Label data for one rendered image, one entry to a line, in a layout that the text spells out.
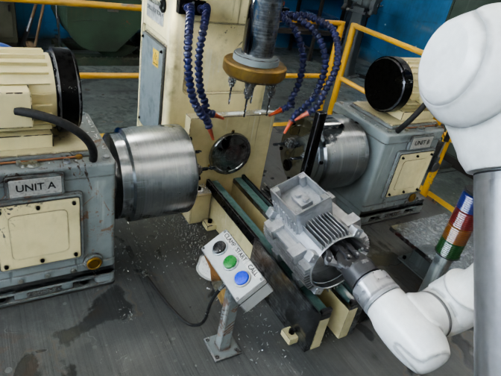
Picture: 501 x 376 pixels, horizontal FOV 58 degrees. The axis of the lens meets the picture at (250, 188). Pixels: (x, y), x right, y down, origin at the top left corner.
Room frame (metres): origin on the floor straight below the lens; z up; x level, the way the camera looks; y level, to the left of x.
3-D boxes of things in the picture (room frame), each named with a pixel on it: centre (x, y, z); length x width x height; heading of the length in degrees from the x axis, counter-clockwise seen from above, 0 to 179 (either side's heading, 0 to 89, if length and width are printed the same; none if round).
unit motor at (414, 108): (1.57, -0.51, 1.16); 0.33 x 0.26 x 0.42; 125
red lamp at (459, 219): (0.96, -0.53, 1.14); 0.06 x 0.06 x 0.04
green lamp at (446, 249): (0.96, -0.53, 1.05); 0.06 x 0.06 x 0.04
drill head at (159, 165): (1.02, 0.32, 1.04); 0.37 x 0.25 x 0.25; 125
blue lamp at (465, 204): (0.96, -0.53, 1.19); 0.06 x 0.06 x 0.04
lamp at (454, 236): (0.96, -0.53, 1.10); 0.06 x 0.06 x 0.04
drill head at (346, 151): (1.42, -0.24, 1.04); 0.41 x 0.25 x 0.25; 125
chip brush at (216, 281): (0.95, 0.04, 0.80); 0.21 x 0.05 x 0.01; 27
